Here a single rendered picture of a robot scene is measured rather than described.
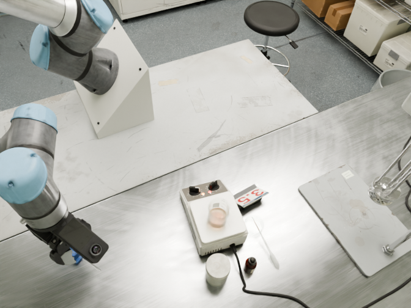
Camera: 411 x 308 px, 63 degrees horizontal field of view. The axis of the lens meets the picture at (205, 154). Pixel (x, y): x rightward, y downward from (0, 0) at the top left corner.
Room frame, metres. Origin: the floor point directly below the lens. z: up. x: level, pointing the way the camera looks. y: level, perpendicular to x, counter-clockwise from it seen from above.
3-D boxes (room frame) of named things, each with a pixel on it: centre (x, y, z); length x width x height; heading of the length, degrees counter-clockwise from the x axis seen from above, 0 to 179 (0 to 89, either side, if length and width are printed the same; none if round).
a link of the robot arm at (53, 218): (0.26, 0.29, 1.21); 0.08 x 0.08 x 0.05
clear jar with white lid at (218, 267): (0.25, -0.05, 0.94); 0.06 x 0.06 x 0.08
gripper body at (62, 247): (0.26, 0.29, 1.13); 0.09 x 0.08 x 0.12; 61
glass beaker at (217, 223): (0.36, -0.04, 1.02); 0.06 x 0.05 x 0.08; 43
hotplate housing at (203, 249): (0.40, -0.03, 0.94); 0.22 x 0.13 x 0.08; 22
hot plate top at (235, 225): (0.38, -0.04, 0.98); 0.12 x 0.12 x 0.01; 22
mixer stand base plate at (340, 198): (0.45, -0.45, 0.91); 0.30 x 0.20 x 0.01; 31
